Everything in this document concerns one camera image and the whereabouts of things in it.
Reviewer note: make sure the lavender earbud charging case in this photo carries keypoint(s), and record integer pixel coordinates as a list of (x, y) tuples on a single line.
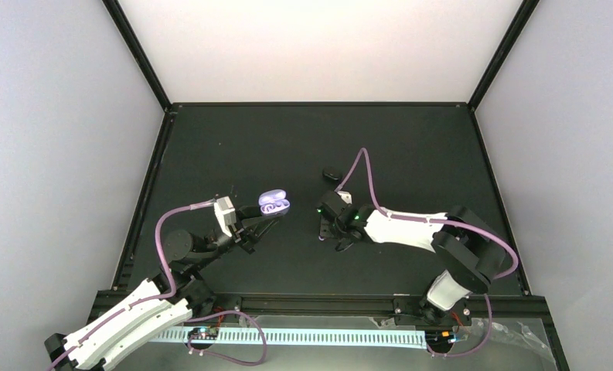
[(274, 202)]

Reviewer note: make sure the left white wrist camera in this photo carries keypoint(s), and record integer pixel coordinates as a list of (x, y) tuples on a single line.
[(225, 214)]

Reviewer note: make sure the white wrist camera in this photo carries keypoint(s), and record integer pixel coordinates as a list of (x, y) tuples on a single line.
[(345, 196), (225, 214)]

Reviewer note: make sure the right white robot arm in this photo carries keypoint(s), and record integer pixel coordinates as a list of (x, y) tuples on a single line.
[(471, 254)]

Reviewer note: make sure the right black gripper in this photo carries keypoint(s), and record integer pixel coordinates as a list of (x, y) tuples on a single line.
[(324, 231)]

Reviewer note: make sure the black earbud charging case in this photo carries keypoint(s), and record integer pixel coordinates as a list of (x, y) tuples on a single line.
[(331, 174)]

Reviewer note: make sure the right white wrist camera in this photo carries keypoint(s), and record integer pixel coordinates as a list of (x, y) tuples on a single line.
[(345, 196)]

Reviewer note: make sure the black aluminium front rail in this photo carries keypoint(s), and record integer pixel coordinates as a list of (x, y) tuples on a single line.
[(362, 305)]

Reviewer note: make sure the white slotted cable duct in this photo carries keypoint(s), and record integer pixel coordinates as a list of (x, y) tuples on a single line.
[(408, 339)]

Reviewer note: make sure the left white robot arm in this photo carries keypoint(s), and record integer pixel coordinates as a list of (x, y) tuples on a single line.
[(176, 295)]

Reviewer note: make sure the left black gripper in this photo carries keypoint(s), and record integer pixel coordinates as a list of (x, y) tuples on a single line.
[(245, 229)]

